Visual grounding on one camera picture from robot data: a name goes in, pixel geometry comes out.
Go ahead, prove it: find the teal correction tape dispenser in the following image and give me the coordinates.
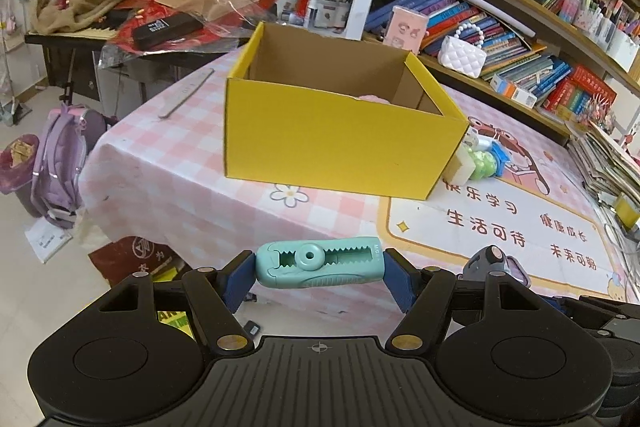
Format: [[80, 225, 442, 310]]
[[255, 236, 385, 289]]

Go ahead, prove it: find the white eraser block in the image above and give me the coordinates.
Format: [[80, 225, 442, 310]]
[[442, 146, 475, 185]]

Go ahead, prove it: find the green frog toy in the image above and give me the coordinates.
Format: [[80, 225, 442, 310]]
[[462, 141, 510, 180]]

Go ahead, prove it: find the pink checkered tablecloth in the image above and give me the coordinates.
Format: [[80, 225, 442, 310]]
[[80, 55, 509, 268]]

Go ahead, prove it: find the cartoon desk mat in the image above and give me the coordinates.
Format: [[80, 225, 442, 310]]
[[376, 110, 639, 303]]

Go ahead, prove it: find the yellow cardboard box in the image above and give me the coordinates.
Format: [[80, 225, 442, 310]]
[[224, 23, 469, 199]]

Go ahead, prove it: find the yellow tape roll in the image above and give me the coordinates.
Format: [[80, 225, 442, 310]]
[[613, 194, 640, 230]]

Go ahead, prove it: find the grey ruler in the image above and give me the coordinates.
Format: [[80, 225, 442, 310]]
[[157, 69, 215, 119]]

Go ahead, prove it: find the pink plush toy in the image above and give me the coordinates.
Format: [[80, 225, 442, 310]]
[[358, 94, 390, 105]]

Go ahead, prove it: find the stack of papers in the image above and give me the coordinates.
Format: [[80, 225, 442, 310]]
[[566, 122, 639, 207]]

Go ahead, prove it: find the purple school backpack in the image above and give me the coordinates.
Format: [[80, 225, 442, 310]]
[[30, 103, 113, 230]]

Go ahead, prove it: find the orange white small box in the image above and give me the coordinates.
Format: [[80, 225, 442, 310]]
[[489, 75, 537, 108]]

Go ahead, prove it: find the purple trash bin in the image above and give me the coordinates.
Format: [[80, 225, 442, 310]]
[[0, 133, 41, 218]]

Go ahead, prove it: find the white quilted mini purse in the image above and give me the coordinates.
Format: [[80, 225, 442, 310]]
[[437, 23, 487, 79]]

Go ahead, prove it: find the pink cylindrical pen holder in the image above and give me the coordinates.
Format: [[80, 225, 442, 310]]
[[383, 6, 428, 54]]

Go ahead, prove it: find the black rectangular box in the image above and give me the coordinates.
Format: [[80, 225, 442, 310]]
[[131, 12, 203, 51]]

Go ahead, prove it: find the white pen cup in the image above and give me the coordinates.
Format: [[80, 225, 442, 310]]
[[312, 0, 350, 29]]

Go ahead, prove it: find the wooden bookshelf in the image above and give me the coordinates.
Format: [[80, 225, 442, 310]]
[[364, 0, 640, 143]]

